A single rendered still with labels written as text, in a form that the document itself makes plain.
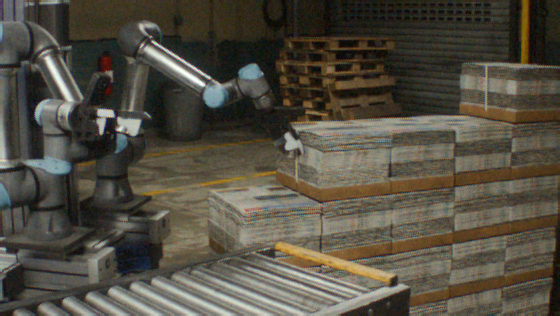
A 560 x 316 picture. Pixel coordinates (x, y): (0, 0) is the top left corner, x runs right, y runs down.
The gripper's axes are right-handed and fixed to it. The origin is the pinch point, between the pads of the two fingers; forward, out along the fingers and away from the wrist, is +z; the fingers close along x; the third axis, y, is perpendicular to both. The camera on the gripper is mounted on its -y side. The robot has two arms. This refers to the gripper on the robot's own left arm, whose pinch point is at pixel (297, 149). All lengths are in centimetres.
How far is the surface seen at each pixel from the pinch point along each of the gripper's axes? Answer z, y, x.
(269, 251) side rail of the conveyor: 1, 39, 52
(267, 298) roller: -7, 53, 90
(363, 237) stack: 35.4, -0.5, 18.1
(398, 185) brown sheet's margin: 27.0, -21.7, 17.9
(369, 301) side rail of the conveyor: 2, 35, 103
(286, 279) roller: -2, 44, 78
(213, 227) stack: 11.6, 38.8, -12.3
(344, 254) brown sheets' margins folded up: 36.3, 8.8, 18.2
